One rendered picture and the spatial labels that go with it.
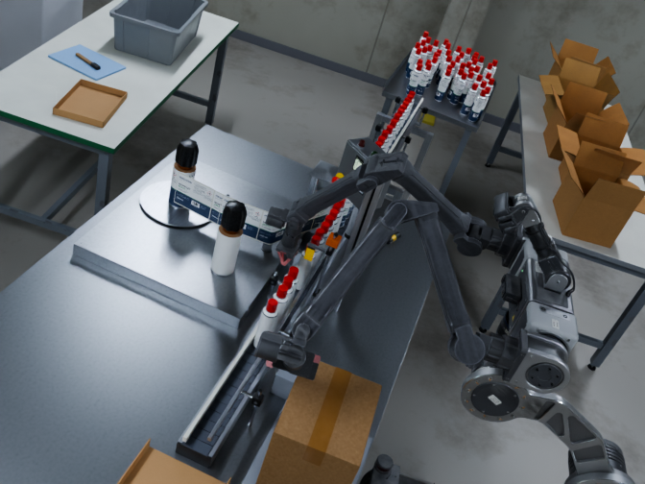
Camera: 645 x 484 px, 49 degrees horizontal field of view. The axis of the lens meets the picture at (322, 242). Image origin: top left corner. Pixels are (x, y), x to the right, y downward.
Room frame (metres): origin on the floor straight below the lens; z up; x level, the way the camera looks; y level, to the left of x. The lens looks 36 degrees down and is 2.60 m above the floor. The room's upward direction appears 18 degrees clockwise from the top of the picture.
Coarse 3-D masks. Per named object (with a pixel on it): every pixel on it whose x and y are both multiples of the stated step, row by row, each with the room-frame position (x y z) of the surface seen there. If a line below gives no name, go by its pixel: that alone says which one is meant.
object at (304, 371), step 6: (306, 354) 1.34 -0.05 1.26; (312, 354) 1.34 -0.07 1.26; (276, 360) 1.31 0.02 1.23; (306, 360) 1.33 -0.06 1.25; (312, 360) 1.33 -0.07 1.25; (276, 366) 1.30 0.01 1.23; (282, 366) 1.30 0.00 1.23; (306, 366) 1.32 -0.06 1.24; (294, 372) 1.30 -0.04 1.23; (300, 372) 1.30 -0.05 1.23; (306, 372) 1.30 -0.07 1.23
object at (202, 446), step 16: (288, 320) 1.85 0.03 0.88; (240, 368) 1.57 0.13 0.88; (256, 368) 1.59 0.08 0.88; (224, 384) 1.48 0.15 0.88; (240, 384) 1.50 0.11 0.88; (224, 400) 1.42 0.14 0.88; (240, 400) 1.44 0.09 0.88; (208, 416) 1.35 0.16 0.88; (192, 432) 1.28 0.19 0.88; (208, 432) 1.29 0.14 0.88; (192, 448) 1.22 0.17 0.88; (208, 448) 1.24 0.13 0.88
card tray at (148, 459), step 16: (144, 448) 1.19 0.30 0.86; (144, 464) 1.16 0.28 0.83; (160, 464) 1.18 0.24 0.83; (176, 464) 1.19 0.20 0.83; (128, 480) 1.10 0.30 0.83; (144, 480) 1.11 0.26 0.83; (160, 480) 1.13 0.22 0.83; (176, 480) 1.14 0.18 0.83; (192, 480) 1.16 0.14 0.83; (208, 480) 1.17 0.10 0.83
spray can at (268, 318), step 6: (270, 300) 1.69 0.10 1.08; (270, 306) 1.68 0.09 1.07; (276, 306) 1.69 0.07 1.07; (264, 312) 1.68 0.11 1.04; (270, 312) 1.68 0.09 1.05; (276, 312) 1.69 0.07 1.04; (264, 318) 1.67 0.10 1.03; (270, 318) 1.67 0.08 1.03; (264, 324) 1.67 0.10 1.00; (270, 324) 1.67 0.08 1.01; (258, 330) 1.67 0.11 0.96; (264, 330) 1.67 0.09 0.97; (270, 330) 1.67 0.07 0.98; (258, 336) 1.67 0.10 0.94
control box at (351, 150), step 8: (352, 144) 2.14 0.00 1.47; (368, 144) 2.17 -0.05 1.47; (344, 152) 2.15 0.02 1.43; (352, 152) 2.12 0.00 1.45; (360, 152) 2.11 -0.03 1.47; (368, 152) 2.11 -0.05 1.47; (384, 152) 2.15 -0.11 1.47; (344, 160) 2.14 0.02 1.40; (352, 160) 2.11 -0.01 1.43; (344, 168) 2.13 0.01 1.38; (336, 176) 2.15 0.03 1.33; (384, 184) 2.09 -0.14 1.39; (384, 192) 2.10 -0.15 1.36; (352, 200) 2.07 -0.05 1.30; (360, 200) 2.05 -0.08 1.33
